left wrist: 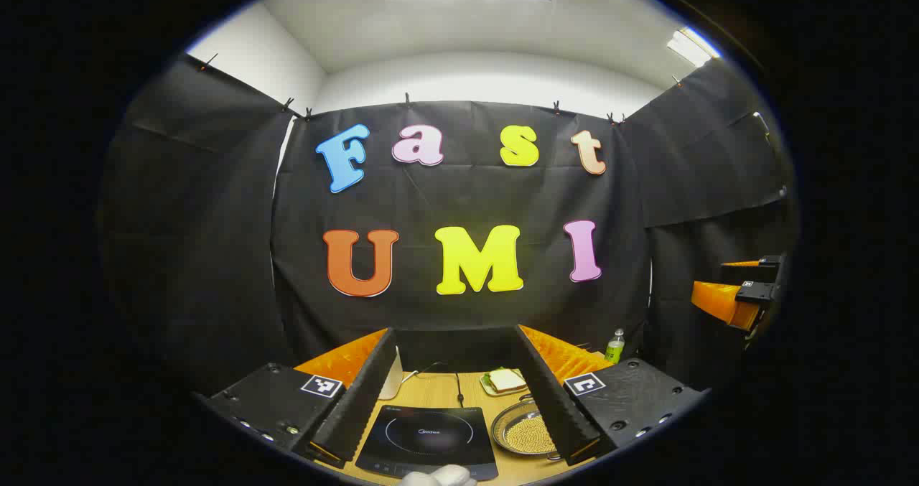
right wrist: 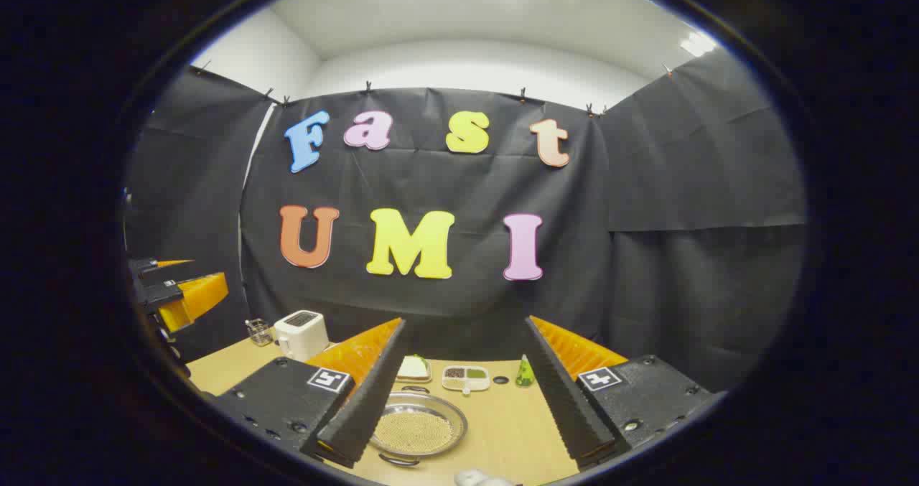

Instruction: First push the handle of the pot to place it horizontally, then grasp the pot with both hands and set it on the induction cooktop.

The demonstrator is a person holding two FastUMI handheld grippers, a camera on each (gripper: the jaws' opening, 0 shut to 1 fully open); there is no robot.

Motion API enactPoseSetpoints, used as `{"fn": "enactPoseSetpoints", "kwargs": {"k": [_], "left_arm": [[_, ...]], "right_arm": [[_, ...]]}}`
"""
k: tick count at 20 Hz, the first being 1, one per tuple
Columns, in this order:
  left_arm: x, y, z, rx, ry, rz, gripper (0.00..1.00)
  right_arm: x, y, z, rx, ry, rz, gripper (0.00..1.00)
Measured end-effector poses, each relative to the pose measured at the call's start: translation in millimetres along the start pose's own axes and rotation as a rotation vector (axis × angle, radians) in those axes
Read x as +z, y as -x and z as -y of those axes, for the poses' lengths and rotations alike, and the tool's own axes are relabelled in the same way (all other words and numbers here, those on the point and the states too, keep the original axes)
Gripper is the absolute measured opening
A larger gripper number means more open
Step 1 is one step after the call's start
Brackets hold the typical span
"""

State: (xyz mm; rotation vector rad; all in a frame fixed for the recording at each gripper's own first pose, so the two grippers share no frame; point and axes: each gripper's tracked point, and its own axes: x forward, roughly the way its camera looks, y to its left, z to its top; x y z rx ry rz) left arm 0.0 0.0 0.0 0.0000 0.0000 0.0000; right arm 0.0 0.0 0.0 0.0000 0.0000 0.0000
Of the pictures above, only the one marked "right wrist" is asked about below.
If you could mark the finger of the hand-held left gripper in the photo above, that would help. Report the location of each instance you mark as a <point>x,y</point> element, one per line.
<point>147,268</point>
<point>197,296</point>

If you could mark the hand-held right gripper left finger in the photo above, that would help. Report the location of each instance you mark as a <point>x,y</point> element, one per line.
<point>373,400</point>

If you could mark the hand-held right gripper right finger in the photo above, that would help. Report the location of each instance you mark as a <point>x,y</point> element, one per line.
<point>563,400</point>

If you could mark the large soybeans heap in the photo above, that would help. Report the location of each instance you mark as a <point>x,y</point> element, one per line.
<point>416,432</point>

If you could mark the stainless steel pot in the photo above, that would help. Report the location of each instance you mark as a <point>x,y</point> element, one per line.
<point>451,408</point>

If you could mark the white rectangular plate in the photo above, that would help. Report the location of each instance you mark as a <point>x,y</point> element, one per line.
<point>414,380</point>

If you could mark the green drink bottle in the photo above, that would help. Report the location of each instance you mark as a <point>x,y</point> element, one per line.
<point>525,372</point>

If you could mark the sandwich with lettuce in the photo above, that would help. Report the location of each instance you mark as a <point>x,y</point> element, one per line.
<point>413,366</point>

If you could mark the small soybeans pile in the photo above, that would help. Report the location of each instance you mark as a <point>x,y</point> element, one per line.
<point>455,383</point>

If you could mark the green mung beans pile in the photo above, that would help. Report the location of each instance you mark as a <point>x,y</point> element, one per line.
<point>477,373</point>

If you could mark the white divided tray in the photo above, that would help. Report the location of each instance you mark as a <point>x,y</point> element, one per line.
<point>465,380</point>

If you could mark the white toaster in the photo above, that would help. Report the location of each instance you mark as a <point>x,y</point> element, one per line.
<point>301,335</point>

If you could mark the black backdrop cloth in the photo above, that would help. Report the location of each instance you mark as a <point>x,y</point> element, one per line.
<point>431,184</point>

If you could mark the ceiling light panel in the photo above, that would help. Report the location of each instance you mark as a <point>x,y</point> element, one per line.
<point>698,43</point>

